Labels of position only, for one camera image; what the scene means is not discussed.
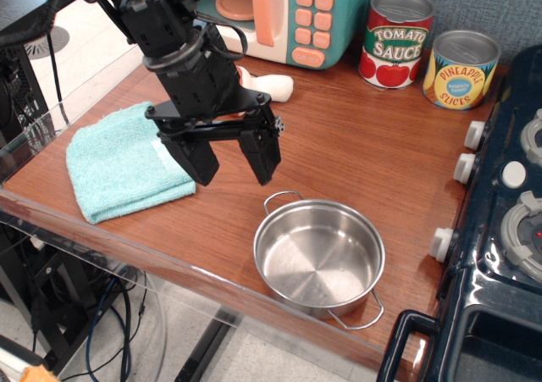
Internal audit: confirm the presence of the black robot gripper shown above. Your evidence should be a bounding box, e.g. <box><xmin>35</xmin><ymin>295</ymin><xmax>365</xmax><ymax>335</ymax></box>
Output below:
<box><xmin>144</xmin><ymin>28</ymin><xmax>284</xmax><ymax>185</ymax></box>

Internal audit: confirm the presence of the silver two-handled pan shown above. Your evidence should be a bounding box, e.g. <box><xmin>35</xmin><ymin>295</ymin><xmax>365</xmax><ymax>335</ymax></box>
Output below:
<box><xmin>253</xmin><ymin>196</ymin><xmax>385</xmax><ymax>330</ymax></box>

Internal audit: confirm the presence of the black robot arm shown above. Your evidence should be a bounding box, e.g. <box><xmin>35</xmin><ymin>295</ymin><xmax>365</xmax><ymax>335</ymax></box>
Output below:
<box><xmin>1</xmin><ymin>0</ymin><xmax>284</xmax><ymax>185</ymax></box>

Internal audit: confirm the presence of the plush brown mushroom toy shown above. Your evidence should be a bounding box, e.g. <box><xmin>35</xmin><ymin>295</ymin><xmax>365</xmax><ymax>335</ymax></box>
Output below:
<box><xmin>236</xmin><ymin>66</ymin><xmax>294</xmax><ymax>102</ymax></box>

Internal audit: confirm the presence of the light blue folded towel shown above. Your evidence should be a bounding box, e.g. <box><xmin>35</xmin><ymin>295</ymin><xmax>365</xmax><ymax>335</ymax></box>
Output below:
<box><xmin>66</xmin><ymin>102</ymin><xmax>196</xmax><ymax>224</ymax></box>

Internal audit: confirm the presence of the teal cream toy microwave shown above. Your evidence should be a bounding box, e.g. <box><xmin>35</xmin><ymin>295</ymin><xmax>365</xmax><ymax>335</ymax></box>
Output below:
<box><xmin>198</xmin><ymin>0</ymin><xmax>369</xmax><ymax>69</ymax></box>

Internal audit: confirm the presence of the black table leg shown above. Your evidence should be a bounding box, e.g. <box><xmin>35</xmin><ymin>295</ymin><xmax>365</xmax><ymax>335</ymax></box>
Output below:
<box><xmin>174</xmin><ymin>319</ymin><xmax>231</xmax><ymax>382</ymax></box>

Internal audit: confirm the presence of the tomato sauce can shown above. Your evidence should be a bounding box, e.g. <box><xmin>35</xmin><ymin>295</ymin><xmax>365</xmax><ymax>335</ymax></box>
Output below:
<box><xmin>359</xmin><ymin>0</ymin><xmax>435</xmax><ymax>89</ymax></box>

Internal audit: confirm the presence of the white stove knob front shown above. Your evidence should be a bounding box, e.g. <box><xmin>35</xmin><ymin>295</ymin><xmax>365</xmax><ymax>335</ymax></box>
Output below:
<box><xmin>429</xmin><ymin>228</ymin><xmax>454</xmax><ymax>263</ymax></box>

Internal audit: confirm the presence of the white stove knob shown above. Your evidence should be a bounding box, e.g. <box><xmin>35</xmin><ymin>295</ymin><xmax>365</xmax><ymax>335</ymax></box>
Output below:
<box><xmin>463</xmin><ymin>120</ymin><xmax>485</xmax><ymax>151</ymax></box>
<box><xmin>429</xmin><ymin>228</ymin><xmax>454</xmax><ymax>263</ymax></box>
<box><xmin>453</xmin><ymin>153</ymin><xmax>476</xmax><ymax>185</ymax></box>

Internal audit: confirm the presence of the white stove knob middle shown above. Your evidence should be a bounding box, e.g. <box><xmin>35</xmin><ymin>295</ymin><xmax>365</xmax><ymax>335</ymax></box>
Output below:
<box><xmin>453</xmin><ymin>153</ymin><xmax>476</xmax><ymax>185</ymax></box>

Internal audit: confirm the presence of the white stove knob rear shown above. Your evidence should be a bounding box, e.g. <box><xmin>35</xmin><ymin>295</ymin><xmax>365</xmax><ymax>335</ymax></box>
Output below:
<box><xmin>463</xmin><ymin>120</ymin><xmax>485</xmax><ymax>151</ymax></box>

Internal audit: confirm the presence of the pineapple slices can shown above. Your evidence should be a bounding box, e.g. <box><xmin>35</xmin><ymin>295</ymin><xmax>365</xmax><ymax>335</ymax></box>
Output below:
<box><xmin>423</xmin><ymin>30</ymin><xmax>501</xmax><ymax>111</ymax></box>

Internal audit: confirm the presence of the yellow sponge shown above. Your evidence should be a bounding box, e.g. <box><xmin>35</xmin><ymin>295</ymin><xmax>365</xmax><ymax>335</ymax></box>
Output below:
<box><xmin>19</xmin><ymin>365</ymin><xmax>58</xmax><ymax>382</ymax></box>

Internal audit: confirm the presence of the dark blue toy stove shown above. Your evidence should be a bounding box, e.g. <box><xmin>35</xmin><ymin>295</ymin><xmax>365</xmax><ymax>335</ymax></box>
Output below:
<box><xmin>378</xmin><ymin>46</ymin><xmax>541</xmax><ymax>381</ymax></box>

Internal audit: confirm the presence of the black cable under table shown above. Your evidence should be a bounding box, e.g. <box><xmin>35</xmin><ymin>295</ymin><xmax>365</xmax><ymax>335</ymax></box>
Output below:
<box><xmin>63</xmin><ymin>271</ymin><xmax>149</xmax><ymax>382</ymax></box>

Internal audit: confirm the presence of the black metal shelf frame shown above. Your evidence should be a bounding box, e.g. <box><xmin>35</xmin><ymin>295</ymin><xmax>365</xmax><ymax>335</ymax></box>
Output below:
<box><xmin>1</xmin><ymin>224</ymin><xmax>115</xmax><ymax>373</ymax></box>

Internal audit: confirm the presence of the blue cable under table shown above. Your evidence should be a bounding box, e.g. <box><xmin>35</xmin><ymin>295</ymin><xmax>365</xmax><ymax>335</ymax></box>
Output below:
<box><xmin>86</xmin><ymin>267</ymin><xmax>133</xmax><ymax>382</ymax></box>

